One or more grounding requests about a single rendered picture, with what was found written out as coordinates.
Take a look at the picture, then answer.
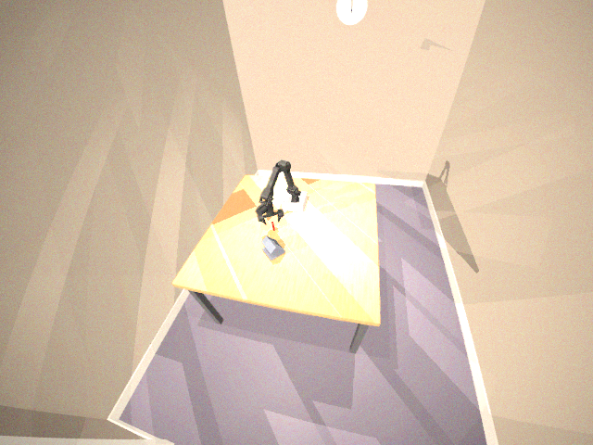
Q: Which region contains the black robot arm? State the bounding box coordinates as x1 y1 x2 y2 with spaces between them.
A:
255 160 301 216

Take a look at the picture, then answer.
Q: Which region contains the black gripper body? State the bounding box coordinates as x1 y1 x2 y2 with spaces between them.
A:
257 208 284 222

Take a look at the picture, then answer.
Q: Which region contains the grey sloped panel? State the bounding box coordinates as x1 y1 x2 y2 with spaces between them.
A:
261 236 285 261

